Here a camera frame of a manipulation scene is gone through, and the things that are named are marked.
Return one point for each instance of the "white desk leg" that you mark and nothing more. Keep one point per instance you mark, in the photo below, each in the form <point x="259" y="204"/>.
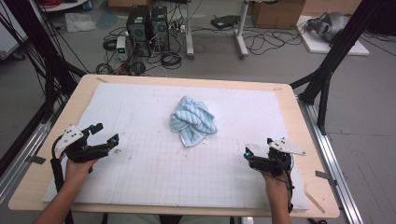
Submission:
<point x="189" y="37"/>
<point x="241" y="37"/>

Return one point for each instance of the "white floor board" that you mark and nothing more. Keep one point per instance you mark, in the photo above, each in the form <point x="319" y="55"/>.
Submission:
<point x="314" y="45"/>

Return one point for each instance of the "person's right hand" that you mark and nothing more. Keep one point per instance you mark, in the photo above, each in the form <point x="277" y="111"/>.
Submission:
<point x="277" y="186"/>

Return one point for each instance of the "aluminium rail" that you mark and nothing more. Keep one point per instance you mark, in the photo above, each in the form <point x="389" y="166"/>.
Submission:
<point x="21" y="158"/>
<point x="330" y="155"/>

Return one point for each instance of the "light blue striped towel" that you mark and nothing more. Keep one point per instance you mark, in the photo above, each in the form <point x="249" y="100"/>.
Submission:
<point x="193" y="121"/>

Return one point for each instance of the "black metal frame strut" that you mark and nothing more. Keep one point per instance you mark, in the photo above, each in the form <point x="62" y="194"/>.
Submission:
<point x="342" y="43"/>
<point x="37" y="40"/>

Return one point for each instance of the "grey helmet-shaped device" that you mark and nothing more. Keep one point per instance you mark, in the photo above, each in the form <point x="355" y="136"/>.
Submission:
<point x="333" y="25"/>

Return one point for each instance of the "large black computer tower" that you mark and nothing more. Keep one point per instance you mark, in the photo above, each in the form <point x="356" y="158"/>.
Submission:
<point x="138" y="31"/>

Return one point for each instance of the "thin wooden stick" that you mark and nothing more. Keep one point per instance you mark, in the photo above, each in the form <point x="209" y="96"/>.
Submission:
<point x="314" y="201"/>

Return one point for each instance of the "flat black box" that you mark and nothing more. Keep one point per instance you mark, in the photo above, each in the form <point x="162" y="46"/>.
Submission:
<point x="224" y="21"/>

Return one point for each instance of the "person's left hand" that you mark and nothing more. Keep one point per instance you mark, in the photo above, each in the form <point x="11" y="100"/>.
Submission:
<point x="74" y="174"/>

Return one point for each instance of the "brown cardboard box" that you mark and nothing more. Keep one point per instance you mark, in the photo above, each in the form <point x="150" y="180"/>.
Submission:
<point x="277" y="14"/>

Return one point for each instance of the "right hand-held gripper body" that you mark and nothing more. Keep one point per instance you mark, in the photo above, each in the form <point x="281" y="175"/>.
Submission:
<point x="274" y="165"/>

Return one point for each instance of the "black tape strip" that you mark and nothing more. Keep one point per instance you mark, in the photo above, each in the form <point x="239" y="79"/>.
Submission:
<point x="36" y="160"/>

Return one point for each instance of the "white plastic bag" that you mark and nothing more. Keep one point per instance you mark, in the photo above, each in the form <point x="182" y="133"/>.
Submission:
<point x="79" y="21"/>

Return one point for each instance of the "slim black computer tower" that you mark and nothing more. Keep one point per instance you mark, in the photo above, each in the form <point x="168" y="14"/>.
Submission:
<point x="160" y="28"/>

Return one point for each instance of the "white foam mat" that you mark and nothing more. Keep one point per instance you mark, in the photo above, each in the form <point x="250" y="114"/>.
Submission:
<point x="155" y="174"/>

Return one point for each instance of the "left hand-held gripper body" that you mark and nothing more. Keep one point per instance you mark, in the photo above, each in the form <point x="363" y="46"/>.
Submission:
<point x="77" y="152"/>

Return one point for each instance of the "white power supply unit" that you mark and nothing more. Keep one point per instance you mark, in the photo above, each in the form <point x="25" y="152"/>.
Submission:
<point x="121" y="48"/>

